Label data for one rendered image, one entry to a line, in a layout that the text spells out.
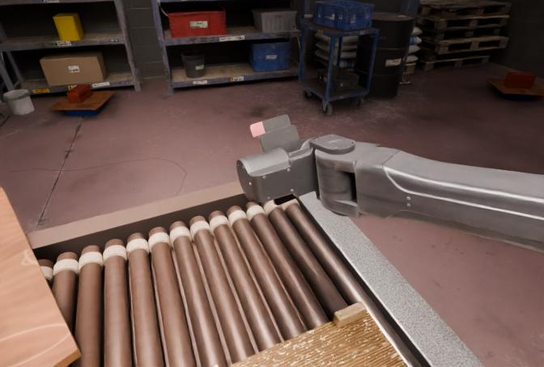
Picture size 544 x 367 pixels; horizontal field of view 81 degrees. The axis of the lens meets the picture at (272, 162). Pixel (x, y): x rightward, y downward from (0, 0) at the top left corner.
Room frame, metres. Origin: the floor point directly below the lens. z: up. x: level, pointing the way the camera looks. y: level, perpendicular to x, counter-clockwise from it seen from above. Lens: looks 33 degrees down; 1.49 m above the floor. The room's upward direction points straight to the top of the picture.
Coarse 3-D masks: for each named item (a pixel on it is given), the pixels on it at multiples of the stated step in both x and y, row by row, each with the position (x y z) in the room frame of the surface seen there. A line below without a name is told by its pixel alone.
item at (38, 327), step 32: (0, 192) 0.56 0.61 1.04; (0, 224) 0.46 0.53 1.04; (0, 256) 0.38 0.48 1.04; (32, 256) 0.38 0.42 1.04; (0, 288) 0.32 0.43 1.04; (32, 288) 0.32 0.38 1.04; (0, 320) 0.26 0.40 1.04; (32, 320) 0.26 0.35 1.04; (64, 320) 0.26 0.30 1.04; (0, 352) 0.22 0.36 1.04; (32, 352) 0.22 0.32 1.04; (64, 352) 0.22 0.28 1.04
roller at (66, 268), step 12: (60, 264) 0.46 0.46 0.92; (72, 264) 0.46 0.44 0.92; (60, 276) 0.43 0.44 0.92; (72, 276) 0.44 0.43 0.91; (60, 288) 0.40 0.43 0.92; (72, 288) 0.41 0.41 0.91; (60, 300) 0.38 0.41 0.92; (72, 300) 0.39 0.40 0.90; (72, 312) 0.36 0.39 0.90; (72, 324) 0.34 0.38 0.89
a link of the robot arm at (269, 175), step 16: (320, 144) 0.32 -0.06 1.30; (336, 144) 0.31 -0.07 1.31; (352, 144) 0.31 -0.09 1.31; (240, 160) 0.33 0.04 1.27; (256, 160) 0.33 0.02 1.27; (272, 160) 0.33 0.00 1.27; (288, 160) 0.32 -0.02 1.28; (304, 160) 0.33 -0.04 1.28; (240, 176) 0.34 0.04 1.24; (256, 176) 0.30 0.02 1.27; (272, 176) 0.31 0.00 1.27; (288, 176) 0.31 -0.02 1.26; (304, 176) 0.32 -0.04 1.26; (256, 192) 0.30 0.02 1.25; (272, 192) 0.30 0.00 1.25; (288, 192) 0.31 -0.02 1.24; (304, 192) 0.31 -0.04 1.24
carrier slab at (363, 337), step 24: (312, 336) 0.30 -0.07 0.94; (336, 336) 0.30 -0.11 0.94; (360, 336) 0.30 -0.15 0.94; (384, 336) 0.30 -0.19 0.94; (264, 360) 0.26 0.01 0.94; (288, 360) 0.26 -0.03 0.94; (312, 360) 0.26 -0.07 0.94; (336, 360) 0.26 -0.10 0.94; (360, 360) 0.26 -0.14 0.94; (384, 360) 0.26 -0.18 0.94
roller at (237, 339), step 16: (192, 224) 0.59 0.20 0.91; (208, 224) 0.59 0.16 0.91; (208, 240) 0.53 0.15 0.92; (208, 256) 0.48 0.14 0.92; (208, 272) 0.44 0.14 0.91; (224, 272) 0.45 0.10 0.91; (224, 288) 0.40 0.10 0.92; (224, 304) 0.37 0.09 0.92; (224, 320) 0.34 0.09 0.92; (240, 320) 0.34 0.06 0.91; (224, 336) 0.31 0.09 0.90; (240, 336) 0.30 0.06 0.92; (240, 352) 0.28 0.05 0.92
